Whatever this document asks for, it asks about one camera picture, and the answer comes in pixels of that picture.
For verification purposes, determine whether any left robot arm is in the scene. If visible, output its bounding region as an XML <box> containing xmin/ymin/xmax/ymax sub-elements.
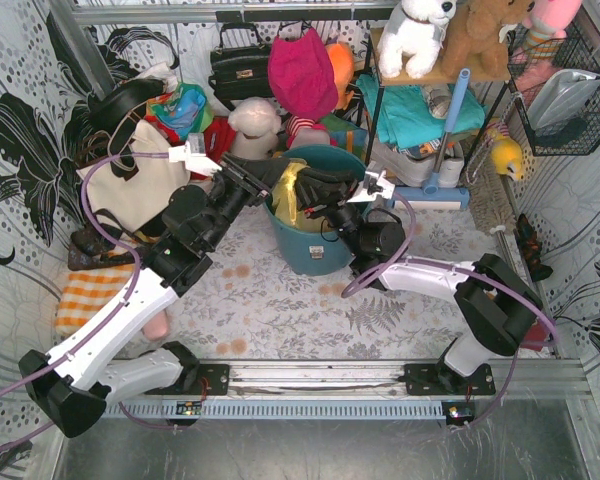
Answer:
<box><xmin>19</xmin><ymin>154</ymin><xmax>289</xmax><ymax>438</ymax></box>

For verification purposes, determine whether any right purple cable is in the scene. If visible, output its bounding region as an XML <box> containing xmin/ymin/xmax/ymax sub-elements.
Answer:
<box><xmin>340</xmin><ymin>192</ymin><xmax>559</xmax><ymax>431</ymax></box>

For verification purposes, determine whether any yellow translucent trash bag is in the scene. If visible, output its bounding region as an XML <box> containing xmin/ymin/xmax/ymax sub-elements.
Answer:
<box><xmin>272</xmin><ymin>159</ymin><xmax>331</xmax><ymax>233</ymax></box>

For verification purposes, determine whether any purple orange sock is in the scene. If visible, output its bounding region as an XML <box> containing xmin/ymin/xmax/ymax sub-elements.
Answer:
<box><xmin>521</xmin><ymin>324</ymin><xmax>548</xmax><ymax>351</ymax></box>

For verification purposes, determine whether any orange checkered towel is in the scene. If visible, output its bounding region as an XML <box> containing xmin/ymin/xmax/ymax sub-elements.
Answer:
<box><xmin>54</xmin><ymin>265</ymin><xmax>133</xmax><ymax>337</ymax></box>

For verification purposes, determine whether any aluminium front rail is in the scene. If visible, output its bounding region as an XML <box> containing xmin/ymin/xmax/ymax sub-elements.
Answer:
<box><xmin>54</xmin><ymin>357</ymin><xmax>594</xmax><ymax>399</ymax></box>

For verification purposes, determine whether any black wire basket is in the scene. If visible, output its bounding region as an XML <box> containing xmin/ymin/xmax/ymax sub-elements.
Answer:
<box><xmin>508</xmin><ymin>24</ymin><xmax>600</xmax><ymax>156</ymax></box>

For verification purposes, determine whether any white plush dog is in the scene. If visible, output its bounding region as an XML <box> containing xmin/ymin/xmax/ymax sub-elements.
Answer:
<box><xmin>377</xmin><ymin>0</ymin><xmax>456</xmax><ymax>79</ymax></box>

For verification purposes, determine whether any teal plastic trash bin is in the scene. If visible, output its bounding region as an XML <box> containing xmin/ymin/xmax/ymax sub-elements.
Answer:
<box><xmin>265</xmin><ymin>145</ymin><xmax>366</xmax><ymax>276</ymax></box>

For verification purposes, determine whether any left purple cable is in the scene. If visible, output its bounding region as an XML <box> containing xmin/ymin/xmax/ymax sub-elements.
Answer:
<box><xmin>0</xmin><ymin>152</ymin><xmax>174</xmax><ymax>456</ymax></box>

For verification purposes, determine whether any yellow plush duck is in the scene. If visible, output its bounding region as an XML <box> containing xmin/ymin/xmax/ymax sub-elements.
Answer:
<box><xmin>485</xmin><ymin>122</ymin><xmax>523</xmax><ymax>181</ymax></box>

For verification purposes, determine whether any pink plush toy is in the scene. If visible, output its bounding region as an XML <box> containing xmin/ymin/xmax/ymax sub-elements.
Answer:
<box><xmin>522</xmin><ymin>0</ymin><xmax>582</xmax><ymax>59</ymax></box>

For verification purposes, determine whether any brown teddy bear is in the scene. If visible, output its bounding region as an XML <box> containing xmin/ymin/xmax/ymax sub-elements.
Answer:
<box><xmin>440</xmin><ymin>0</ymin><xmax>535</xmax><ymax>78</ymax></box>

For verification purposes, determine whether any orange plush toy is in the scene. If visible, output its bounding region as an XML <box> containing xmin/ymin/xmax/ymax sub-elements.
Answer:
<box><xmin>326</xmin><ymin>42</ymin><xmax>354</xmax><ymax>110</ymax></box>

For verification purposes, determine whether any light blue floor squeegee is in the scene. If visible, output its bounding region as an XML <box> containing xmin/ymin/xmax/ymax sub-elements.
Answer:
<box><xmin>388</xmin><ymin>68</ymin><xmax>471</xmax><ymax>210</ymax></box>

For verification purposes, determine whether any black leather handbag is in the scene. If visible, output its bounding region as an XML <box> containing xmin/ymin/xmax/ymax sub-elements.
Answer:
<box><xmin>208</xmin><ymin>22</ymin><xmax>274</xmax><ymax>111</ymax></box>

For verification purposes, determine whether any pink sponge block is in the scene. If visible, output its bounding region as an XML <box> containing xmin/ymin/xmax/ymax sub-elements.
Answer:
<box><xmin>142</xmin><ymin>310</ymin><xmax>170</xmax><ymax>341</ymax></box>

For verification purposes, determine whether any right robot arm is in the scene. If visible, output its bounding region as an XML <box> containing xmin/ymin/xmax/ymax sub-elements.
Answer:
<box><xmin>294</xmin><ymin>167</ymin><xmax>541</xmax><ymax>396</ymax></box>

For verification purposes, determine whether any rainbow striped bag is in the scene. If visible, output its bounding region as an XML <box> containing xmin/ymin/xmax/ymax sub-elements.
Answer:
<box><xmin>284</xmin><ymin>114</ymin><xmax>368</xmax><ymax>160</ymax></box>

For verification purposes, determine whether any magenta cloth hat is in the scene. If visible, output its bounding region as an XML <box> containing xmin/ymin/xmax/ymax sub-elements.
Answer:
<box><xmin>268</xmin><ymin>27</ymin><xmax>338</xmax><ymax>121</ymax></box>

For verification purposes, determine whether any white plush lamb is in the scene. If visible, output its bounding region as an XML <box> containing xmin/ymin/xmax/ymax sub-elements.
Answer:
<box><xmin>228</xmin><ymin>97</ymin><xmax>282</xmax><ymax>160</ymax></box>

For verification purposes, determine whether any bristle broom with handle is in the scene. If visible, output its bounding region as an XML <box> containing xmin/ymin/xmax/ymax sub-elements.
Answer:
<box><xmin>462</xmin><ymin>160</ymin><xmax>520</xmax><ymax>273</ymax></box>

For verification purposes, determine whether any white sneakers pair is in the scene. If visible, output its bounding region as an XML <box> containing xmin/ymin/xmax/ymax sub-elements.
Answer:
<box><xmin>371</xmin><ymin>143</ymin><xmax>464</xmax><ymax>188</ymax></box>

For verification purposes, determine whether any purple cable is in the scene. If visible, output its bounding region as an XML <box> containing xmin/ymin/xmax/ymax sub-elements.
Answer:
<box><xmin>0</xmin><ymin>152</ymin><xmax>174</xmax><ymax>456</ymax></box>
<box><xmin>340</xmin><ymin>192</ymin><xmax>559</xmax><ymax>431</ymax></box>

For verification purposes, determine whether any colourful print bag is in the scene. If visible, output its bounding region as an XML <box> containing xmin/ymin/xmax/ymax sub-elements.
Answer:
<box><xmin>144</xmin><ymin>83</ymin><xmax>214</xmax><ymax>144</ymax></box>

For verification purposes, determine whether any brown leather bag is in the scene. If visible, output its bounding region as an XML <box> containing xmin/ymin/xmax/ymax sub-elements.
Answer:
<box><xmin>67</xmin><ymin>209</ymin><xmax>142</xmax><ymax>271</ymax></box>

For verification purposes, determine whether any silver foil pouch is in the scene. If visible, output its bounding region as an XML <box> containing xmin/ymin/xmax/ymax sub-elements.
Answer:
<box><xmin>527</xmin><ymin>69</ymin><xmax>600</xmax><ymax>130</ymax></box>

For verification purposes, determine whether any cream canvas tote bag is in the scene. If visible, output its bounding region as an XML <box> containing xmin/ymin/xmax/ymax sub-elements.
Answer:
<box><xmin>87</xmin><ymin>120</ymin><xmax>190</xmax><ymax>231</ymax></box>

